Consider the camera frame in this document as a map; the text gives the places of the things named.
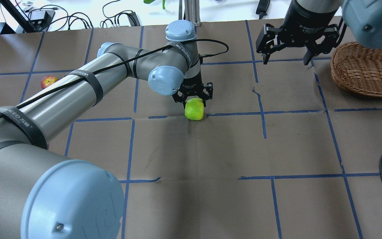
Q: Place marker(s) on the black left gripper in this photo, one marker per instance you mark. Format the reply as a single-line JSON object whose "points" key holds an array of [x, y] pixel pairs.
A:
{"points": [[192, 87]]}

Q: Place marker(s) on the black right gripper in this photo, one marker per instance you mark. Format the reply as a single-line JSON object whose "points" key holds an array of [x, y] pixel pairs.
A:
{"points": [[305, 20]]}

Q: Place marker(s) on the green apple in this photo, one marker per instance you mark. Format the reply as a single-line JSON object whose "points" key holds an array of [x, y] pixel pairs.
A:
{"points": [[194, 109]]}

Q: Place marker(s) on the red yellow apple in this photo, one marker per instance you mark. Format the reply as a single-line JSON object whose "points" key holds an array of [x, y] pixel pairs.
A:
{"points": [[48, 81]]}

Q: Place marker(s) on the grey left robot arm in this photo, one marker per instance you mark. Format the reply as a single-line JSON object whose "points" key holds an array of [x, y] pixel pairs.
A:
{"points": [[44, 195]]}

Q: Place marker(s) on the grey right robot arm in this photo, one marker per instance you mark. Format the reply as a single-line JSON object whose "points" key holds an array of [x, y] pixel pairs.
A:
{"points": [[242, 83]]}

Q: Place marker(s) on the wicker basket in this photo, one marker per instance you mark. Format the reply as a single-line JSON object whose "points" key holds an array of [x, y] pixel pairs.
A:
{"points": [[357, 69]]}

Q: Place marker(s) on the black device on table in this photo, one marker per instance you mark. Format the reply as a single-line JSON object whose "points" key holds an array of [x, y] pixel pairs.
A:
{"points": [[262, 8]]}

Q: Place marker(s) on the black power adapter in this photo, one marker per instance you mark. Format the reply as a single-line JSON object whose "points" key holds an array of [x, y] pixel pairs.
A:
{"points": [[41, 17]]}

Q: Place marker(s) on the black tripod leg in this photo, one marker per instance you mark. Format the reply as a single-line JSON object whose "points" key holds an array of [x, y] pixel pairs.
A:
{"points": [[19, 18]]}

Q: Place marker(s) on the aluminium frame post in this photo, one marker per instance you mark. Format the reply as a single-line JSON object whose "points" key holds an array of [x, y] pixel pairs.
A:
{"points": [[190, 10]]}

